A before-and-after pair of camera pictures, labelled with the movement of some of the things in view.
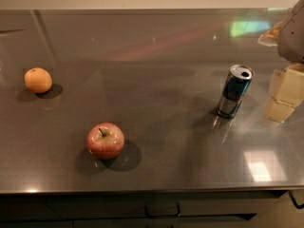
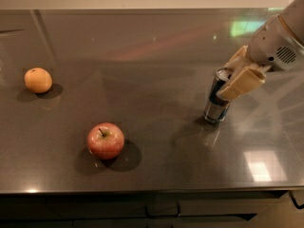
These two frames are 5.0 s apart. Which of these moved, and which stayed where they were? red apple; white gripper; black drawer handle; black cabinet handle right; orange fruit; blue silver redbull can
Moved: blue silver redbull can; white gripper
Stayed: orange fruit; black drawer handle; red apple; black cabinet handle right
